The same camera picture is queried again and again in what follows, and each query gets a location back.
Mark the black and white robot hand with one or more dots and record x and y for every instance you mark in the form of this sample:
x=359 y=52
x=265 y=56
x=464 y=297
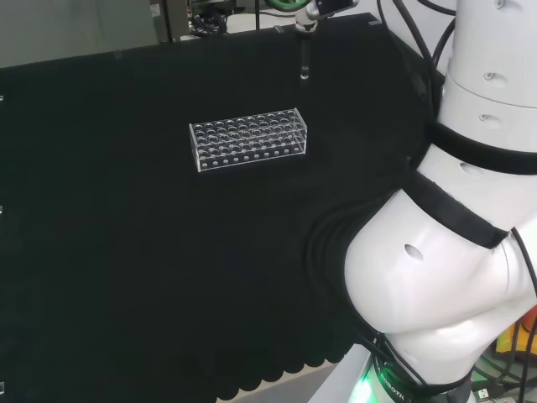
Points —
x=312 y=12

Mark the clear glass test tube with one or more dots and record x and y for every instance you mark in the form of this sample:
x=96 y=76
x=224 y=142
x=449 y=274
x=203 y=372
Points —
x=305 y=59

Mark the clear plastic test tube rack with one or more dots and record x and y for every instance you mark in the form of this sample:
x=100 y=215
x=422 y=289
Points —
x=247 y=140

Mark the grey metal cabinet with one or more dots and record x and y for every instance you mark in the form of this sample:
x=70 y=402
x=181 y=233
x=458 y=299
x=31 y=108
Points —
x=174 y=19

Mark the black bench cloth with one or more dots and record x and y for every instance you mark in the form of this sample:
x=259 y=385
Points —
x=126 y=252

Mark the yellow stop button box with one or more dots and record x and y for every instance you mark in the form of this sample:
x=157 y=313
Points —
x=520 y=338

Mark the silver usb plug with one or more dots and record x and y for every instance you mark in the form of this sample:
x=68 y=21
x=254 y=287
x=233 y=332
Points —
x=483 y=393

